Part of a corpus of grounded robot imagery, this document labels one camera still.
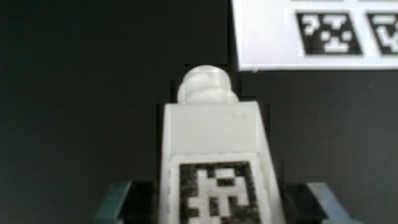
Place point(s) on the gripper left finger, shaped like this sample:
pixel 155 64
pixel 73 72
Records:
pixel 127 206

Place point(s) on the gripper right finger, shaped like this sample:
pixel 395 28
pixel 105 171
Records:
pixel 311 204

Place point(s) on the white table leg edge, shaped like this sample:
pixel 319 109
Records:
pixel 217 179

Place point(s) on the white marker sheet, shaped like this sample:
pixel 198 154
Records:
pixel 315 34

